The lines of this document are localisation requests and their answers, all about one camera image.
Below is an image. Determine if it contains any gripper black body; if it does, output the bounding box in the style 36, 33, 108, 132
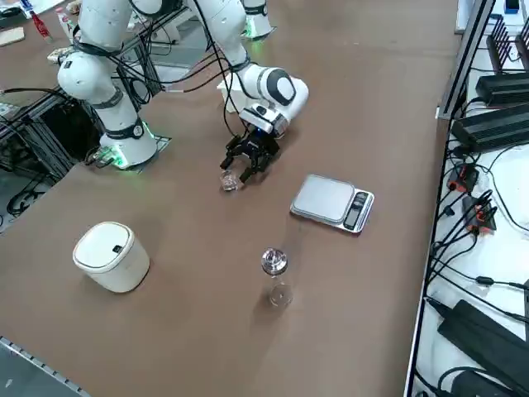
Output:
241, 131, 281, 165

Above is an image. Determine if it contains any small clear measuring cup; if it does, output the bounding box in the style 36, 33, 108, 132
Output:
218, 169, 241, 194

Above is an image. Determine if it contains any white open rectangular box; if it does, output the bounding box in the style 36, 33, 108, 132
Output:
217, 78, 249, 115

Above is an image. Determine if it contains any silver digital kitchen scale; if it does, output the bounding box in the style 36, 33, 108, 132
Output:
288, 173, 375, 235

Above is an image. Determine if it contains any white lidded desktop bin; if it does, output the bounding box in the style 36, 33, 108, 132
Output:
72, 222, 151, 294

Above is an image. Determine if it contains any orange black adapter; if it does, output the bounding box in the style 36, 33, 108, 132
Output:
460, 194, 499, 235
446, 163, 480, 194

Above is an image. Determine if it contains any white pink drink bottle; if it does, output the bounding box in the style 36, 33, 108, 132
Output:
55, 6, 75, 41

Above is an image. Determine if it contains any black ribbed power brick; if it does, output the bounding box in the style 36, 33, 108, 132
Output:
450, 103, 529, 152
474, 74, 529, 107

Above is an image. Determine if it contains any red drink bottle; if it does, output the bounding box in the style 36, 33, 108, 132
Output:
28, 7, 53, 42

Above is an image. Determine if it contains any wooden board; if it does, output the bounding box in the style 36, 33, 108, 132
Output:
0, 25, 26, 46

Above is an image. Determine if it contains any black slotted rack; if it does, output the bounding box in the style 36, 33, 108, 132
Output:
485, 14, 529, 75

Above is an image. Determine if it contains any large black power brick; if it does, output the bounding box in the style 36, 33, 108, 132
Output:
436, 299, 529, 392

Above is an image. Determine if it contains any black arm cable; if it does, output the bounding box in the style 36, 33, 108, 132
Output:
72, 0, 253, 141

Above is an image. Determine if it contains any aluminium frame rack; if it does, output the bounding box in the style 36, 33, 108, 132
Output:
0, 88, 104, 183

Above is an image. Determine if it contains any aluminium profile post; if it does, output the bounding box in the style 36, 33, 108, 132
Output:
436, 0, 497, 121

